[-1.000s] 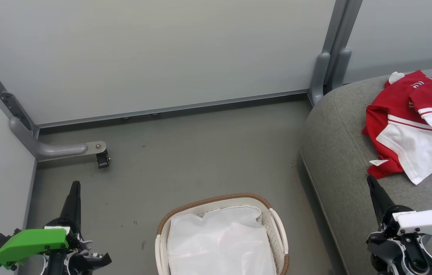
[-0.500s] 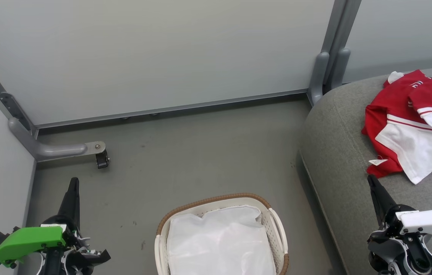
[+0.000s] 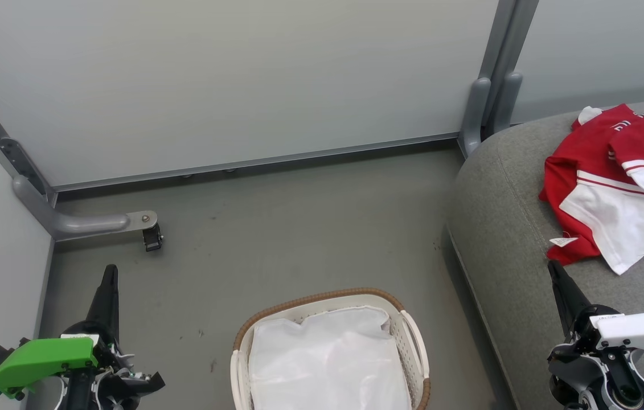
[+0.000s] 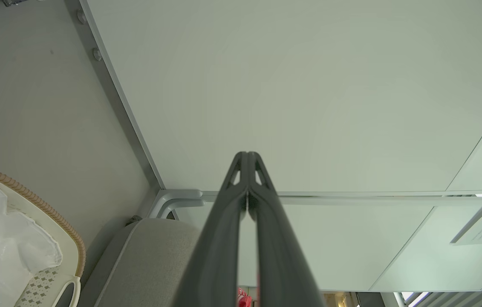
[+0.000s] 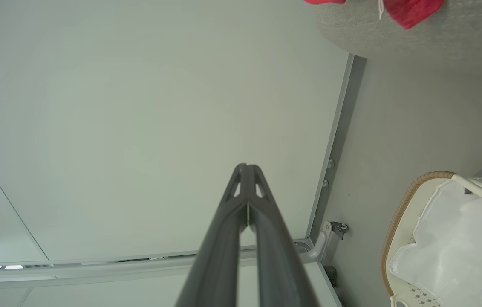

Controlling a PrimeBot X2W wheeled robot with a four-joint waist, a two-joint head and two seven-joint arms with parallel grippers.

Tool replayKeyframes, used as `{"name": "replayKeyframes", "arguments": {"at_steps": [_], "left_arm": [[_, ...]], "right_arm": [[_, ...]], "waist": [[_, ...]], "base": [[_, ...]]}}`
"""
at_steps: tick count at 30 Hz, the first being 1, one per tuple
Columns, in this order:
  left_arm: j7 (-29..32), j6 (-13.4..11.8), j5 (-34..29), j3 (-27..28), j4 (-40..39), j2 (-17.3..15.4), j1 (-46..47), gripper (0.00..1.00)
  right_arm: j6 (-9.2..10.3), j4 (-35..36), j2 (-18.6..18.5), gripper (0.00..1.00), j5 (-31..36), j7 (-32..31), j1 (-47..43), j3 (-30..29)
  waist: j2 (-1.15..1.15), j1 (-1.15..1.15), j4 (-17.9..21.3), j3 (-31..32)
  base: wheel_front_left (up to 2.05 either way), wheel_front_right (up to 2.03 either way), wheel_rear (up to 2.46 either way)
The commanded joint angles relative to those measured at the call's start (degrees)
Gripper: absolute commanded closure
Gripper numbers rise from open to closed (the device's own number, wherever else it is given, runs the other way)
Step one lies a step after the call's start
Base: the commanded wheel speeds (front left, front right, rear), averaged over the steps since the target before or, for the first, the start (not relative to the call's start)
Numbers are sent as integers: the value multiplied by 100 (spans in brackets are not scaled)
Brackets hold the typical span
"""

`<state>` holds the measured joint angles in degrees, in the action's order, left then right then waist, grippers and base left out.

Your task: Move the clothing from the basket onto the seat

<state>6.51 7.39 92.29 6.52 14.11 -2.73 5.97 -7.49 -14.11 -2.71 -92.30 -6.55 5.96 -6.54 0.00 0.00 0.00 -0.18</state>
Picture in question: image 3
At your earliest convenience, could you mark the white basket liner cloth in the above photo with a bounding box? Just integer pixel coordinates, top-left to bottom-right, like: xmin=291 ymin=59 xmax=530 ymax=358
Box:
xmin=248 ymin=306 xmax=413 ymax=410

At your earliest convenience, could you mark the grey partition bottom rail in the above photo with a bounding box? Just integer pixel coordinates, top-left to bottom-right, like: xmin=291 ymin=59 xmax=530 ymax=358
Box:
xmin=51 ymin=132 xmax=460 ymax=192

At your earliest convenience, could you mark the grey double partition post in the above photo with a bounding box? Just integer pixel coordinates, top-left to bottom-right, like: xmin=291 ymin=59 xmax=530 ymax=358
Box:
xmin=458 ymin=0 xmax=541 ymax=158

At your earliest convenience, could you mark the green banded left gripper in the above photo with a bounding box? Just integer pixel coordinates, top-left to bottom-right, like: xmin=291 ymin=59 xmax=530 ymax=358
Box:
xmin=0 ymin=264 xmax=129 ymax=400

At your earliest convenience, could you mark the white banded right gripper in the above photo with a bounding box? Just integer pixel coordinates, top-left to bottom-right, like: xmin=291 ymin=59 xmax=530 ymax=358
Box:
xmin=547 ymin=260 xmax=644 ymax=366

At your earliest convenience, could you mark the grey fabric sofa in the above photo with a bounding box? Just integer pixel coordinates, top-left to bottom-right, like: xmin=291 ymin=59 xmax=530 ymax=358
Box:
xmin=446 ymin=96 xmax=644 ymax=410

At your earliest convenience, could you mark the white laundry basket brown rim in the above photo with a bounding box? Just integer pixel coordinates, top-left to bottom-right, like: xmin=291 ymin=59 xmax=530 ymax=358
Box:
xmin=230 ymin=287 xmax=431 ymax=410

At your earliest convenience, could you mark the black caster wheel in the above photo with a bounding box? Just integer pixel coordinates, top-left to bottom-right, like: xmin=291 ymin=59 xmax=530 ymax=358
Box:
xmin=142 ymin=223 xmax=163 ymax=252

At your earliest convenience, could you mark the red and white jersey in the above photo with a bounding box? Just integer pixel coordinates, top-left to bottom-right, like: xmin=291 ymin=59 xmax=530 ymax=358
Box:
xmin=539 ymin=103 xmax=644 ymax=276

